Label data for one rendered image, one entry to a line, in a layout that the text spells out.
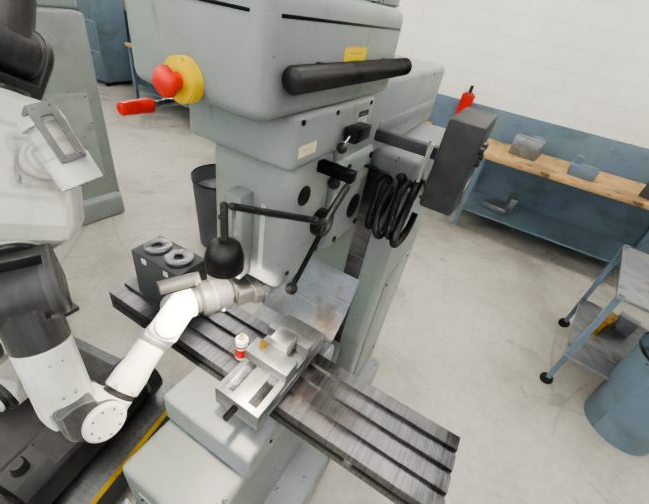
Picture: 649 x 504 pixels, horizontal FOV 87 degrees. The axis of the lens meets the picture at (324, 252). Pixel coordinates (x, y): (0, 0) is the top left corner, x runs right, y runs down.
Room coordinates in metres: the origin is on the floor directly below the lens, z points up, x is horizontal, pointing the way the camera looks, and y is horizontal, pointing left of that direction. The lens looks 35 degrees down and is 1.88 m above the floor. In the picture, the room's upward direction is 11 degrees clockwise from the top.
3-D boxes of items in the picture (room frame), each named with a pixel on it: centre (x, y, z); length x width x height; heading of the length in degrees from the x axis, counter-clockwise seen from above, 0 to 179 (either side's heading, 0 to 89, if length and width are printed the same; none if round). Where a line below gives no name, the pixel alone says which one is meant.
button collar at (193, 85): (0.50, 0.24, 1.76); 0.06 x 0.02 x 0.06; 66
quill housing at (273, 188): (0.71, 0.14, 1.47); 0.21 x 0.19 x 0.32; 66
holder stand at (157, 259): (0.89, 0.51, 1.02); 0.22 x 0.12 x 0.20; 68
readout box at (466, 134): (0.85, -0.28, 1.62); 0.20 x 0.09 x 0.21; 156
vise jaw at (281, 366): (0.63, 0.09, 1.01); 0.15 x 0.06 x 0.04; 66
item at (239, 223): (0.61, 0.19, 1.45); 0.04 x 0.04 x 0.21; 66
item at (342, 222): (0.89, 0.06, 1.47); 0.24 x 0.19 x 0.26; 66
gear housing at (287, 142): (0.75, 0.13, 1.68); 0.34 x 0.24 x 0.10; 156
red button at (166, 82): (0.48, 0.24, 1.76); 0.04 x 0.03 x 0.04; 66
